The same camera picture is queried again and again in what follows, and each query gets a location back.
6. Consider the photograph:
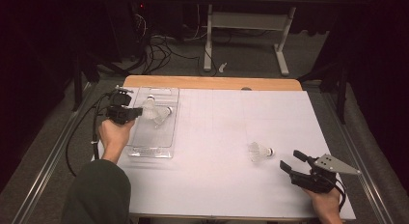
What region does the tangle of floor cables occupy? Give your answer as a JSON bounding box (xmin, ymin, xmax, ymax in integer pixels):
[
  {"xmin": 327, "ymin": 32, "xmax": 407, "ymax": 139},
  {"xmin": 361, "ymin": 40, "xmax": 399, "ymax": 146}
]
[{"xmin": 129, "ymin": 11, "xmax": 206, "ymax": 76}]

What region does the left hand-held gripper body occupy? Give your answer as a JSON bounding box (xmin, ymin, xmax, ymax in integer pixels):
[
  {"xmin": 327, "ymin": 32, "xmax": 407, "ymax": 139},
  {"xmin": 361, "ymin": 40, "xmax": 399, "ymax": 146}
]
[{"xmin": 105, "ymin": 85, "xmax": 136, "ymax": 126}]

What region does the black metal stand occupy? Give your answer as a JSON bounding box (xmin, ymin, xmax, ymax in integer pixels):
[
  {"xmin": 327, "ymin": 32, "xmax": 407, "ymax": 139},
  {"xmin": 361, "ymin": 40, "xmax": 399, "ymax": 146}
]
[
  {"xmin": 297, "ymin": 61, "xmax": 350, "ymax": 126},
  {"xmin": 71, "ymin": 49, "xmax": 100, "ymax": 112}
]

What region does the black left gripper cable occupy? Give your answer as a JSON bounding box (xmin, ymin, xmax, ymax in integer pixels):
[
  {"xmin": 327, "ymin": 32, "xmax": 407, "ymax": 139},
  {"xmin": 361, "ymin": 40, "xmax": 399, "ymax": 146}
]
[{"xmin": 65, "ymin": 90, "xmax": 119, "ymax": 179}]

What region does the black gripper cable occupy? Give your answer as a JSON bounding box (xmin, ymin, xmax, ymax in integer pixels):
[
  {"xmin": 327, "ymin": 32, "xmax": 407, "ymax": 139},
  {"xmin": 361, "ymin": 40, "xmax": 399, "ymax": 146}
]
[
  {"xmin": 334, "ymin": 180, "xmax": 348, "ymax": 212},
  {"xmin": 65, "ymin": 90, "xmax": 119, "ymax": 179}
]

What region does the white shuttlecock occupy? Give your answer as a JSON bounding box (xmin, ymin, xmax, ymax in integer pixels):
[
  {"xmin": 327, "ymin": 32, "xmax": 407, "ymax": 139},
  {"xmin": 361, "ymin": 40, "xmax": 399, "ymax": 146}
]
[
  {"xmin": 139, "ymin": 94, "xmax": 160, "ymax": 121},
  {"xmin": 247, "ymin": 141, "xmax": 276, "ymax": 163},
  {"xmin": 153, "ymin": 105, "xmax": 174, "ymax": 126}
]

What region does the dark curtain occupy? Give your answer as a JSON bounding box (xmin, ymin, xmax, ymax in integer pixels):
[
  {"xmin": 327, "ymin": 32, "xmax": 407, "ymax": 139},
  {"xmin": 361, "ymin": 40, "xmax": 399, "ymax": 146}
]
[
  {"xmin": 337, "ymin": 0, "xmax": 409, "ymax": 193},
  {"xmin": 0, "ymin": 0, "xmax": 78, "ymax": 189}
]

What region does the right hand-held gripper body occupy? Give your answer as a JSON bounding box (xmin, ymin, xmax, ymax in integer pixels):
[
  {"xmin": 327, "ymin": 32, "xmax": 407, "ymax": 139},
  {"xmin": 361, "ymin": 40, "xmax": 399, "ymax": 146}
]
[{"xmin": 288, "ymin": 153, "xmax": 362, "ymax": 195}]

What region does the person's right hand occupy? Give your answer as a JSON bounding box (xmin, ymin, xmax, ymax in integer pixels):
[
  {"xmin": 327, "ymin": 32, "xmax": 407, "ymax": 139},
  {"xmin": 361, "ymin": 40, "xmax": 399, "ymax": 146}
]
[{"xmin": 303, "ymin": 188, "xmax": 342, "ymax": 224}]

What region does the white paper sheet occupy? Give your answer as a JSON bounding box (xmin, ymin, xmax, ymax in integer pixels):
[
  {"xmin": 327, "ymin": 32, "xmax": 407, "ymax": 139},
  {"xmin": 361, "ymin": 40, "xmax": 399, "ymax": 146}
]
[{"xmin": 70, "ymin": 86, "xmax": 357, "ymax": 221}]

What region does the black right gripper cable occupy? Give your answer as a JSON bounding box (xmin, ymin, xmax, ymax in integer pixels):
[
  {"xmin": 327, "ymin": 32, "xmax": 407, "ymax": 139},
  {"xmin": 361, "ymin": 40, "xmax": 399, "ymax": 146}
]
[{"xmin": 334, "ymin": 180, "xmax": 348, "ymax": 212}]

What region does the metal floor rail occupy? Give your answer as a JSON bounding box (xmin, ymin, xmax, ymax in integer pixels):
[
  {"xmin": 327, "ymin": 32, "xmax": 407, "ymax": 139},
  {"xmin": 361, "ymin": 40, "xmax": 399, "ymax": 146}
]
[
  {"xmin": 321, "ymin": 88, "xmax": 399, "ymax": 224},
  {"xmin": 11, "ymin": 82, "xmax": 97, "ymax": 224}
]

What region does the clear plastic container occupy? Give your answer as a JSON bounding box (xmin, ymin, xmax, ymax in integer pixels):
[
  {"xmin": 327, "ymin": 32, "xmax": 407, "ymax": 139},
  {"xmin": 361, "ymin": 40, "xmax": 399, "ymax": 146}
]
[{"xmin": 120, "ymin": 86, "xmax": 180, "ymax": 159}]

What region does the white metal desk frame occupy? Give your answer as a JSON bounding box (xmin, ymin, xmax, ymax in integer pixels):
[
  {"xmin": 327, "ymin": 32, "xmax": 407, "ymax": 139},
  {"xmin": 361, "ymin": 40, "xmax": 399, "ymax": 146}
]
[{"xmin": 196, "ymin": 0, "xmax": 341, "ymax": 77}]

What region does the person's left hand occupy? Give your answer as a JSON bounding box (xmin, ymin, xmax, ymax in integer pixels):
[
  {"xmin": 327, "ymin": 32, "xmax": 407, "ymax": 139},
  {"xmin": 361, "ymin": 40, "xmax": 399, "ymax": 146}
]
[{"xmin": 97, "ymin": 119, "xmax": 135, "ymax": 164}]

